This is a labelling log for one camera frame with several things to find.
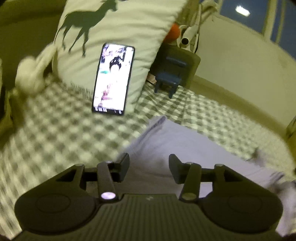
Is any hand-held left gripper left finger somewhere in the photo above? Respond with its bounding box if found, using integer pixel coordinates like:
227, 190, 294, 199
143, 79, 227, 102
55, 152, 130, 204

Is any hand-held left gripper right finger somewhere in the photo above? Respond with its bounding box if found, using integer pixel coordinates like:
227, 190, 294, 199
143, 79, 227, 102
168, 153, 241, 202

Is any purple garment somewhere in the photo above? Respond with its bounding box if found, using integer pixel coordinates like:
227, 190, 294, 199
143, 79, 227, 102
115, 115, 296, 233

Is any grey checkered bed cover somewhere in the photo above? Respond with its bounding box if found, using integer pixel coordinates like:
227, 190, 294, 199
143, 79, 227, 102
0, 74, 292, 240

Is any black smartphone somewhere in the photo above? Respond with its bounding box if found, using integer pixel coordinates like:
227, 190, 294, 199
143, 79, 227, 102
92, 43, 135, 116

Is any small blue toy chair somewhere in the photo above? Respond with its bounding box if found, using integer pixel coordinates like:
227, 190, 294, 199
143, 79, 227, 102
154, 56, 187, 99

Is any white plush toy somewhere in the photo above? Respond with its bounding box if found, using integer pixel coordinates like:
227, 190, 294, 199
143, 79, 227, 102
15, 44, 57, 93

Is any white office chair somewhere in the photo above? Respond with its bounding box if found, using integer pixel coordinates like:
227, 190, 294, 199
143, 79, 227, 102
177, 0, 218, 50

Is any orange cushion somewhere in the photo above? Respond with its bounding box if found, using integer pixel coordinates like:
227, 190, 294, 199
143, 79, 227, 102
165, 23, 182, 43

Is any white deer print pillow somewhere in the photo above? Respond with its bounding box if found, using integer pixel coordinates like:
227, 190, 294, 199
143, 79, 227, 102
52, 0, 188, 110

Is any window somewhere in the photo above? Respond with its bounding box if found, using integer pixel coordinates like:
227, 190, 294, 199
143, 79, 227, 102
217, 0, 296, 50

